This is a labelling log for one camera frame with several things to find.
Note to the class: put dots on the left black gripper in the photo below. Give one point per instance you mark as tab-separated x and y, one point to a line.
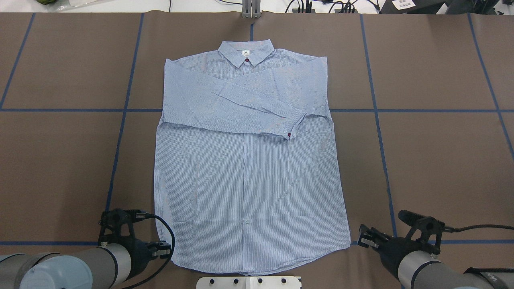
139	252

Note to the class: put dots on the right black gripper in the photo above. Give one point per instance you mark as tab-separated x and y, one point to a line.
391	251

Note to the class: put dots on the blue striped button shirt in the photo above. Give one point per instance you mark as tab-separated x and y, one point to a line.
246	170

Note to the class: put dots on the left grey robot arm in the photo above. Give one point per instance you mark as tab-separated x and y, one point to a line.
103	267

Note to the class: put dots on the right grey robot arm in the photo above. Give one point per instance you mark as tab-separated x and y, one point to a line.
412	260

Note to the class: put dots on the clear plastic bag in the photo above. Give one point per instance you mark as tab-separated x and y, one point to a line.
62	5

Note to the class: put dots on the green fabric pouch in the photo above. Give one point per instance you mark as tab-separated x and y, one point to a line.
46	2

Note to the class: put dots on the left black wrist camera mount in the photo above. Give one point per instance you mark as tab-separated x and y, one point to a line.
117	226

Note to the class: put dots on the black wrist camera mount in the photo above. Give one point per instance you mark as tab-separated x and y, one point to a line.
117	226
425	232

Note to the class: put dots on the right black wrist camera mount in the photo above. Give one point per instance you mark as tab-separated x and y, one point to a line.
425	232

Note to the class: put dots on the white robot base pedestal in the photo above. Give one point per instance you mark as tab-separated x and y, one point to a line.
259	282

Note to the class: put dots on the aluminium frame post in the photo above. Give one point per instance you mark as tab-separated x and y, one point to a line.
251	9

